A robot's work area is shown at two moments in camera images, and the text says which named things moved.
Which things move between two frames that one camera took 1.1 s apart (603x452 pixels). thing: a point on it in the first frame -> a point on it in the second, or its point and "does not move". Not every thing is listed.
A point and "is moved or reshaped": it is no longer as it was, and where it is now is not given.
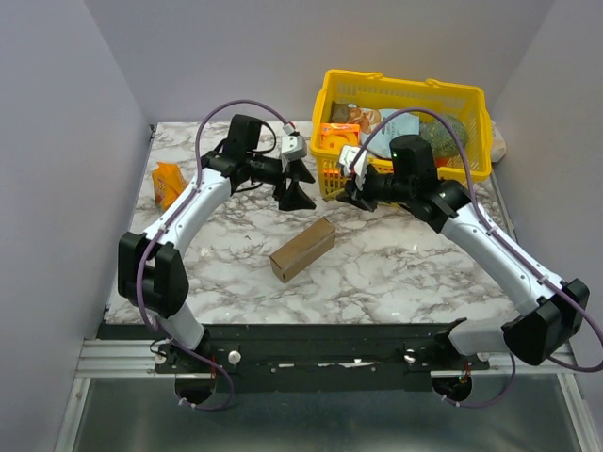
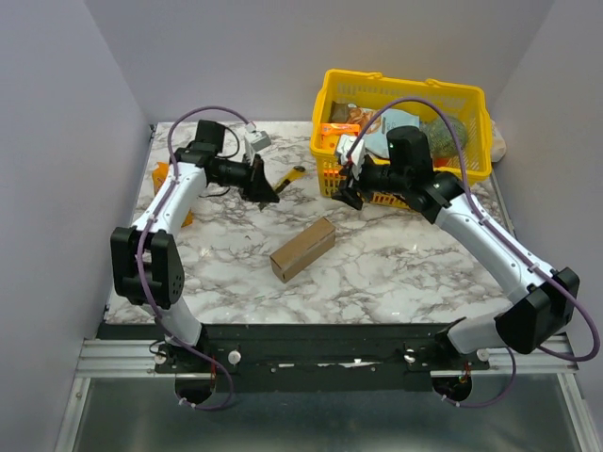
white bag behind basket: [497, 143] does not move
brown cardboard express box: [301, 251] does not move
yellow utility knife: [334, 195] is moved or reshaped
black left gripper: [295, 198] -> [257, 187]
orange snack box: [334, 136] does not move
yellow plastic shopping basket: [386, 91] does not move
